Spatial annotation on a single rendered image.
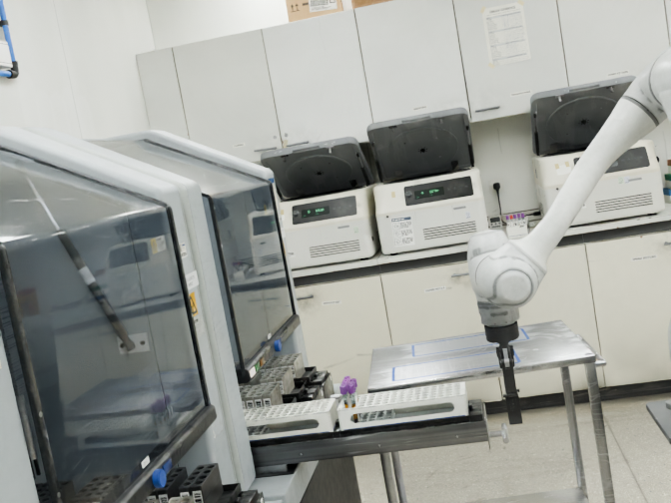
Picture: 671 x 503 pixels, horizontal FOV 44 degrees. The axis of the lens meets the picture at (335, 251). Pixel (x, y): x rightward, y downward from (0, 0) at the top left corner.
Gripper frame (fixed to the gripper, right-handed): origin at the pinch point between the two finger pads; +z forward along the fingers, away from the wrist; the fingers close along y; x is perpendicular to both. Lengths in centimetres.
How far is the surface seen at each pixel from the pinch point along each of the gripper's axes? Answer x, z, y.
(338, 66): -61, -112, -258
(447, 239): -18, -14, -230
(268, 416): -57, -6, 3
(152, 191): -63, -63, 33
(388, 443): -28.9, 2.5, 6.7
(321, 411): -43.6, -6.1, 4.5
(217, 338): -61, -29, 17
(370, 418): -32.6, -2.5, 2.6
